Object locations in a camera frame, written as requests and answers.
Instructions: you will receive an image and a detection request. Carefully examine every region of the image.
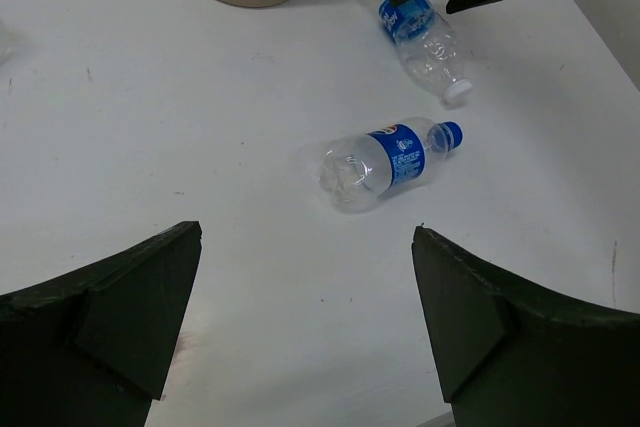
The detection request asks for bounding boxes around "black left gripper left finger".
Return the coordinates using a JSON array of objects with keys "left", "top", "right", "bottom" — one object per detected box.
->
[{"left": 1, "top": 221, "right": 202, "bottom": 426}]

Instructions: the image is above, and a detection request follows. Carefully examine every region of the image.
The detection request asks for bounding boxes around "small bottle blue cap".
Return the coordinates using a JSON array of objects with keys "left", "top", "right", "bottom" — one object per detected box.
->
[{"left": 318, "top": 117, "right": 464, "bottom": 213}]

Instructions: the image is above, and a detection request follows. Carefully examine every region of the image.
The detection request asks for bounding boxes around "clear bottle blue label white cap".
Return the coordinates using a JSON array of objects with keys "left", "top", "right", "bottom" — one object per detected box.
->
[{"left": 357, "top": 0, "right": 472, "bottom": 106}]

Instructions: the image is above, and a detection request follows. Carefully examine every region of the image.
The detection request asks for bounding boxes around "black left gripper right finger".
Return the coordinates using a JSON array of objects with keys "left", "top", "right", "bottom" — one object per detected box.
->
[{"left": 412, "top": 227, "right": 639, "bottom": 426}]

